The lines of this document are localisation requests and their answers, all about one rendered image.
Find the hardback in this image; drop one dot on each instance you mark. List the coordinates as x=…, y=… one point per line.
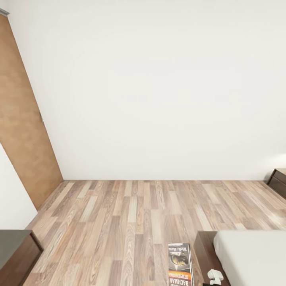
x=180, y=269

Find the nightstand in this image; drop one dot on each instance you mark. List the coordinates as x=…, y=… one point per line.
x=277, y=181

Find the sliding door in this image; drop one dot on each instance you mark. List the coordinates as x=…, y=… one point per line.
x=23, y=134

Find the bench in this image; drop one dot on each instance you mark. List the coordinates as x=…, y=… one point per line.
x=19, y=252

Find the bed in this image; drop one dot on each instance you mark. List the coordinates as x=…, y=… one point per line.
x=244, y=257

